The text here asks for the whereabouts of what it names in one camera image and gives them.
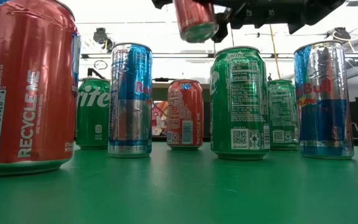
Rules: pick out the green table mat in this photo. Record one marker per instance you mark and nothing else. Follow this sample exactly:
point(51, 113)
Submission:
point(179, 193)

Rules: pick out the blue silver Red Bull can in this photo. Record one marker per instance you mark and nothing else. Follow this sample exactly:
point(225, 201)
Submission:
point(130, 109)
point(322, 109)

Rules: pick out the green Sprite can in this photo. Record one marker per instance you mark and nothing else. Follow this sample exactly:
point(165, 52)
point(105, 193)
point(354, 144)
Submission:
point(283, 118)
point(239, 109)
point(93, 118)

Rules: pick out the black ceiling spotlight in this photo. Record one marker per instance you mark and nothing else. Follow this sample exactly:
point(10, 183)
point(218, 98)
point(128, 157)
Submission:
point(340, 32)
point(99, 35)
point(109, 45)

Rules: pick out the red-orange Fanta can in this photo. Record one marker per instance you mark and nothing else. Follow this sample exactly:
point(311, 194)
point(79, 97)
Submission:
point(26, 93)
point(194, 18)
point(185, 118)

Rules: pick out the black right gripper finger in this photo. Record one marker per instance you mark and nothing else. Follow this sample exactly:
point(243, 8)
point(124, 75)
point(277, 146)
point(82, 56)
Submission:
point(162, 3)

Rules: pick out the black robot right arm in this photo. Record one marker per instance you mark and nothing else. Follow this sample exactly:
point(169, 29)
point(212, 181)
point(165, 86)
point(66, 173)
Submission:
point(315, 11)

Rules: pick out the colourful patterned wall panel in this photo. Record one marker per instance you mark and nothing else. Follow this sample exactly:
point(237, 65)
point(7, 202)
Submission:
point(159, 116)

